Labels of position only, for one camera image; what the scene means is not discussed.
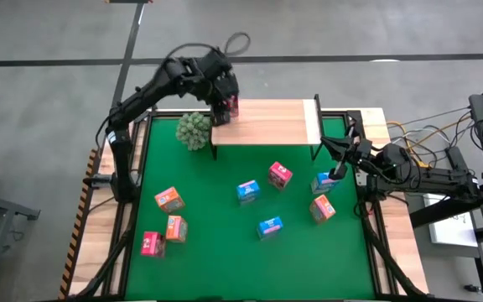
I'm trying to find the blue Rice Krispies cereal box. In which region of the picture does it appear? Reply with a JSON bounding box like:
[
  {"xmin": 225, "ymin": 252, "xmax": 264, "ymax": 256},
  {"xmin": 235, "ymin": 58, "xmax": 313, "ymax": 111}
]
[
  {"xmin": 256, "ymin": 216, "xmax": 284, "ymax": 241},
  {"xmin": 236, "ymin": 179, "xmax": 262, "ymax": 206},
  {"xmin": 310, "ymin": 171, "xmax": 341, "ymax": 195}
]

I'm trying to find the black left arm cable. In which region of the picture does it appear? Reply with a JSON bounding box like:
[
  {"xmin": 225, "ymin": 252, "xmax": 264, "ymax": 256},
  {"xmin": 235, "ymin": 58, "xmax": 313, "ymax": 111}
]
[{"xmin": 165, "ymin": 31, "xmax": 252, "ymax": 60}]

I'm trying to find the red Froot Loops cereal box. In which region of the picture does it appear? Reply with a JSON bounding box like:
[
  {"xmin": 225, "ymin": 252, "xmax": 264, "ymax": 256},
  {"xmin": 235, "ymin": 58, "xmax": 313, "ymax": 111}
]
[
  {"xmin": 140, "ymin": 230, "xmax": 167, "ymax": 258},
  {"xmin": 226, "ymin": 95, "xmax": 240, "ymax": 118},
  {"xmin": 267, "ymin": 161, "xmax": 293, "ymax": 192}
]

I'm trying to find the black table frame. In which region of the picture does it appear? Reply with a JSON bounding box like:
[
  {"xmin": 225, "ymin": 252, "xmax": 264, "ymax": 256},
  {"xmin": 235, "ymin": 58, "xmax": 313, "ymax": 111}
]
[{"xmin": 59, "ymin": 100, "xmax": 431, "ymax": 302}]

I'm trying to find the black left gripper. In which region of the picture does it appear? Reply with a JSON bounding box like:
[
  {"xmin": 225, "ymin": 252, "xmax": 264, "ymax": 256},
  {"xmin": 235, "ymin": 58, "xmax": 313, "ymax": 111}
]
[{"xmin": 201, "ymin": 58, "xmax": 241, "ymax": 127}]

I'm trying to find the black desk bar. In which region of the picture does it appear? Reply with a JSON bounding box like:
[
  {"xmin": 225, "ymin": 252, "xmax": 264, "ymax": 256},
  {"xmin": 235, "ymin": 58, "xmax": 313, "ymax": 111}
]
[{"xmin": 408, "ymin": 180, "xmax": 483, "ymax": 230}]

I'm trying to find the green potted plant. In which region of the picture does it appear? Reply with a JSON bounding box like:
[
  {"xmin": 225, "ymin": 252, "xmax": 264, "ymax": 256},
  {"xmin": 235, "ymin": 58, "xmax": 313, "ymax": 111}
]
[{"xmin": 175, "ymin": 112, "xmax": 212, "ymax": 152}]

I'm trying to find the orange Mini Wheats cereal box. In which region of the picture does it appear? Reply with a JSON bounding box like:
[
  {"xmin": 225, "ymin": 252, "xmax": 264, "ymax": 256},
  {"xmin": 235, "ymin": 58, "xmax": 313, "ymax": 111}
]
[
  {"xmin": 153, "ymin": 185, "xmax": 186, "ymax": 214},
  {"xmin": 309, "ymin": 193, "xmax": 337, "ymax": 225},
  {"xmin": 164, "ymin": 215, "xmax": 190, "ymax": 244}
]

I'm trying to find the black power adapter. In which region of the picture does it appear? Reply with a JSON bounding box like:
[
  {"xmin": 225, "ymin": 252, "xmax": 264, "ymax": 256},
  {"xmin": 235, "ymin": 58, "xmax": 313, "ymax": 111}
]
[{"xmin": 445, "ymin": 145, "xmax": 465, "ymax": 171}]

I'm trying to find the yellow cable with plug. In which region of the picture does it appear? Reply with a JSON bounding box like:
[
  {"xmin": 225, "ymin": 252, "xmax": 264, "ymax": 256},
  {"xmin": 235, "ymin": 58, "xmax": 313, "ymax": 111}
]
[{"xmin": 387, "ymin": 117, "xmax": 473, "ymax": 175}]

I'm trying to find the white board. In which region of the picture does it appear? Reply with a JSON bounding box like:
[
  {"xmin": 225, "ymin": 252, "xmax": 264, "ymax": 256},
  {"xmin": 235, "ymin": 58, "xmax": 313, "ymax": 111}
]
[{"xmin": 423, "ymin": 195, "xmax": 480, "ymax": 247}]

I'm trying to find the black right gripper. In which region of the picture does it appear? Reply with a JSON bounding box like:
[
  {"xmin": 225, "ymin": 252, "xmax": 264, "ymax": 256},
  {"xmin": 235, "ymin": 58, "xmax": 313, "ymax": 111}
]
[{"xmin": 319, "ymin": 124, "xmax": 372, "ymax": 181}]

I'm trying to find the wooden shelf with black frame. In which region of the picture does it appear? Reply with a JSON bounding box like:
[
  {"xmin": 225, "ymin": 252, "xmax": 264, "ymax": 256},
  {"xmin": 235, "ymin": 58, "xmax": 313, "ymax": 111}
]
[{"xmin": 208, "ymin": 94, "xmax": 326, "ymax": 163}]

